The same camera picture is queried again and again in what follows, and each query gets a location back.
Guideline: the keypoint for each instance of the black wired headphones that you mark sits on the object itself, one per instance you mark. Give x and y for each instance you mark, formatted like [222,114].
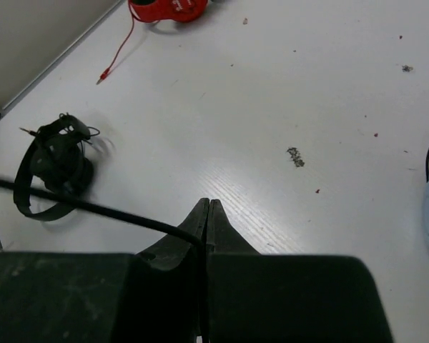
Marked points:
[138,221]

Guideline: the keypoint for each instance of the small black folded headphones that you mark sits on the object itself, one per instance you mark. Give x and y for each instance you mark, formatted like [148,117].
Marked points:
[56,156]

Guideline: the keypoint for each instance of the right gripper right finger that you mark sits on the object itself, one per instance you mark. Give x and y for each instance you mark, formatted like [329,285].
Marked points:
[227,295]

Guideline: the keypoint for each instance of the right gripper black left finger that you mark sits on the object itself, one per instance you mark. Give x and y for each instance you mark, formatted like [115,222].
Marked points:
[164,296]

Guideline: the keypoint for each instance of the red black headphones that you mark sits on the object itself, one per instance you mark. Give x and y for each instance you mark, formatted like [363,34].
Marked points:
[149,12]

